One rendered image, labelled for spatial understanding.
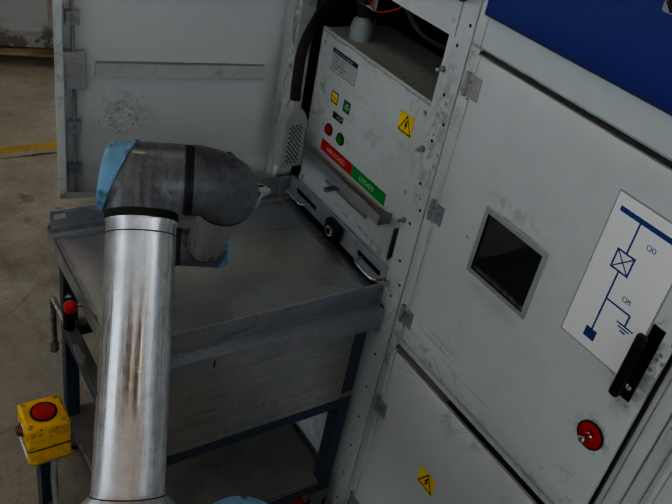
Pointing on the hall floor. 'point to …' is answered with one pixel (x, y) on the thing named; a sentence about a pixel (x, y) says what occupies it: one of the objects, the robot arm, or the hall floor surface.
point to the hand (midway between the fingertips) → (266, 187)
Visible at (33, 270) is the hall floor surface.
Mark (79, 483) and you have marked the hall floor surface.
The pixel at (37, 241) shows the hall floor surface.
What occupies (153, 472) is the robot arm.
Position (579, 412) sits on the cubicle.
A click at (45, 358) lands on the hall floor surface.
